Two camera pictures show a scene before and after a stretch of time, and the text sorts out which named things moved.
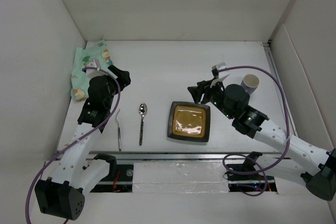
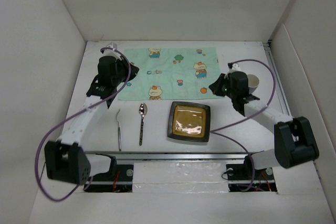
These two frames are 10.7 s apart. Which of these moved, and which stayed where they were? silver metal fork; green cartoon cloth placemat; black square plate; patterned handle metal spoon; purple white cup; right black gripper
Moved: right black gripper; green cartoon cloth placemat
Stayed: black square plate; silver metal fork; patterned handle metal spoon; purple white cup
